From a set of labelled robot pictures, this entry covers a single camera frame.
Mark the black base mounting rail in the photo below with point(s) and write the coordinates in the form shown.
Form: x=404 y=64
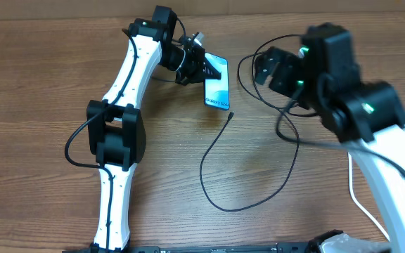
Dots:
x=281 y=247

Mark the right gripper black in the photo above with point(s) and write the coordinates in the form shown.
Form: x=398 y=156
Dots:
x=289 y=69

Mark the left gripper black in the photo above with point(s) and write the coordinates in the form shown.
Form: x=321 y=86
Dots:
x=200 y=67

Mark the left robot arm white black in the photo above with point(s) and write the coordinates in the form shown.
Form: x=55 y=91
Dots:
x=117 y=136

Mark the Galaxy S24+ smartphone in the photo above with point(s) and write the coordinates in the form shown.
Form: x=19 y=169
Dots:
x=216 y=91

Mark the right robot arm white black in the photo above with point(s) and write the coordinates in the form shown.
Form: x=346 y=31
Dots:
x=367 y=118

